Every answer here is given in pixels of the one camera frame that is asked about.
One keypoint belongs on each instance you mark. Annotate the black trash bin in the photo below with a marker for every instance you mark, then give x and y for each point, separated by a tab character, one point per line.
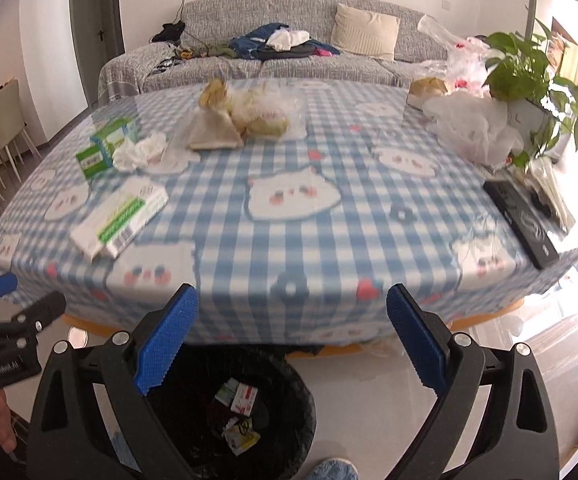
279	410

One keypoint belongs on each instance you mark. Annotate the person's blue jeans leg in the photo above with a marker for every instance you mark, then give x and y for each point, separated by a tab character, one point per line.
331	470

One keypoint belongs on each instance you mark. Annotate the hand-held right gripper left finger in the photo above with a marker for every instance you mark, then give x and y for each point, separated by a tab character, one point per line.
166	340

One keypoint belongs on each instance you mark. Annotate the white garment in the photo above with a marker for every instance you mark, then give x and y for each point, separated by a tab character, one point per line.
286	40

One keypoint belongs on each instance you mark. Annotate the white tissue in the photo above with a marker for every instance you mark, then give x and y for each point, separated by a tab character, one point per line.
139	152

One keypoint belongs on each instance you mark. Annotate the pile of clothes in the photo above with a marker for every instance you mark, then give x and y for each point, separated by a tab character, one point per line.
251	45

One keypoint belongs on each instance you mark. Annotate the grey door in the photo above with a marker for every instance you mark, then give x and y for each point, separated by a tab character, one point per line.
96	35

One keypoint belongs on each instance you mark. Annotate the black bag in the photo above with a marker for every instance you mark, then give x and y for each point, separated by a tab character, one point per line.
169	32

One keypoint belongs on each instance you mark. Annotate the blue checked tablecloth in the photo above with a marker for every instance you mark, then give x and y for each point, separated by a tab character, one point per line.
279	250

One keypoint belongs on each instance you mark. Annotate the white plastic bag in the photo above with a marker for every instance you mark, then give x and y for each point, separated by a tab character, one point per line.
469	125

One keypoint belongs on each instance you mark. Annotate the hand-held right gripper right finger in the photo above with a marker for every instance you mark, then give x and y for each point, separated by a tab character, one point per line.
414	335

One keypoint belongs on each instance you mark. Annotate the white medicine box green stripe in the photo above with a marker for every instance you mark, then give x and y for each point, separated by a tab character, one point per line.
119	215

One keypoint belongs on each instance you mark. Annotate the beige dining chair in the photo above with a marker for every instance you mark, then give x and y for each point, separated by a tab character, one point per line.
9	115

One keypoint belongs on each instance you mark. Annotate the grey covered sofa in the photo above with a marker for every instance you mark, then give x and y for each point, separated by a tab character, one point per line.
279	15

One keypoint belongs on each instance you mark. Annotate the white plant pot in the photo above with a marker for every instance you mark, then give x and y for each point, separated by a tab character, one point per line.
529	120

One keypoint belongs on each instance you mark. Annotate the olive garment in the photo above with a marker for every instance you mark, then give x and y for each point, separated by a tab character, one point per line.
221	51

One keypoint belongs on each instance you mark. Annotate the cream pillow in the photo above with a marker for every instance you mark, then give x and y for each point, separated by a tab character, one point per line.
364	32

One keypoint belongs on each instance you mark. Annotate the black remote control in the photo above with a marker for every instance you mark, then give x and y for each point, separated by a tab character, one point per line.
519	220

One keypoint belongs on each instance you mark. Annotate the black white striped cloth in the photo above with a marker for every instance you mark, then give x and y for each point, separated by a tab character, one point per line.
167	62

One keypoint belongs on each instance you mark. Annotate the green pothos plant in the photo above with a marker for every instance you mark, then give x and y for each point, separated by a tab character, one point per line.
514	67

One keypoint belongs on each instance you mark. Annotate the teal medicine box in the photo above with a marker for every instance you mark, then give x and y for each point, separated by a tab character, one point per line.
111	135

